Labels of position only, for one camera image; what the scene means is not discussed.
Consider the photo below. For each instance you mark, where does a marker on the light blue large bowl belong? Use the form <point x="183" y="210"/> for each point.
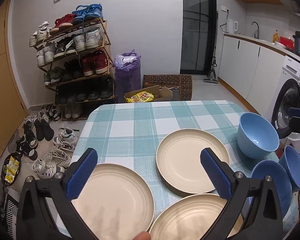
<point x="256" y="137"/>

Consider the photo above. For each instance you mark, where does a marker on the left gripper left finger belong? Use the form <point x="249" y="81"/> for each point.
<point x="34" y="219"/>

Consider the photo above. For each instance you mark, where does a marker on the cream plate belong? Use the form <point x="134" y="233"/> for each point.
<point x="115" y="203"/>
<point x="178" y="159"/>
<point x="188" y="218"/>

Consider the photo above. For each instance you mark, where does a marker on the upright vacuum cleaner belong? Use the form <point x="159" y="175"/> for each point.
<point x="211" y="77"/>

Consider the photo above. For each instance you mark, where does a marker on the person's thumb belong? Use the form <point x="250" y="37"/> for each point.
<point x="142" y="236"/>

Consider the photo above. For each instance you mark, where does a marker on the kitchen faucet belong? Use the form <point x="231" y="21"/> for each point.
<point x="256" y="32"/>

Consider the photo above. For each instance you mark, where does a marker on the patterned cardboard box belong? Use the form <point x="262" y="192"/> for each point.
<point x="181" y="81"/>

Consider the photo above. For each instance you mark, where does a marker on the white kitchen cabinets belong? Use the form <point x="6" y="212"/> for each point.
<point x="251" y="70"/>

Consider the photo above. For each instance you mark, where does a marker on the purple bag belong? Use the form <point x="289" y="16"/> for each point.
<point x="127" y="74"/>

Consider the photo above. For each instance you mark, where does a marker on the red shoes on rack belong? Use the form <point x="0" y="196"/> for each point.
<point x="62" y="23"/>

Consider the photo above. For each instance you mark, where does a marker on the red container on counter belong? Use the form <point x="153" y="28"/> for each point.
<point x="287" y="42"/>

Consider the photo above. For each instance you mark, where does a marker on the yellow snack packet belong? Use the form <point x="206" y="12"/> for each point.
<point x="142" y="96"/>

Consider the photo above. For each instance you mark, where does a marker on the black glass door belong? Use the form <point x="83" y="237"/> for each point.
<point x="199" y="36"/>

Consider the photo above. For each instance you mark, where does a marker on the open cardboard box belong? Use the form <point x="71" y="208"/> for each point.
<point x="160" y="93"/>

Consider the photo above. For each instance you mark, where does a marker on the white washing machine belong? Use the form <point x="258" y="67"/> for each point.
<point x="287" y="95"/>

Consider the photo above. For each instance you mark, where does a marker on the blue sneakers on rack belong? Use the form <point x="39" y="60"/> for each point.
<point x="87" y="12"/>

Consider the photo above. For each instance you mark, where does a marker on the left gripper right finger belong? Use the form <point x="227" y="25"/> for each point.
<point x="263" y="219"/>

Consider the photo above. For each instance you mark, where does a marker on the white electric kettle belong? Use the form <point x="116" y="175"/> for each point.
<point x="231" y="26"/>

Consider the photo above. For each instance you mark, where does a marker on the wooden door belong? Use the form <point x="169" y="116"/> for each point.
<point x="12" y="107"/>

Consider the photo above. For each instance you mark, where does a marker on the wooden shoe rack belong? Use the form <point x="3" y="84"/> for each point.
<point x="77" y="66"/>

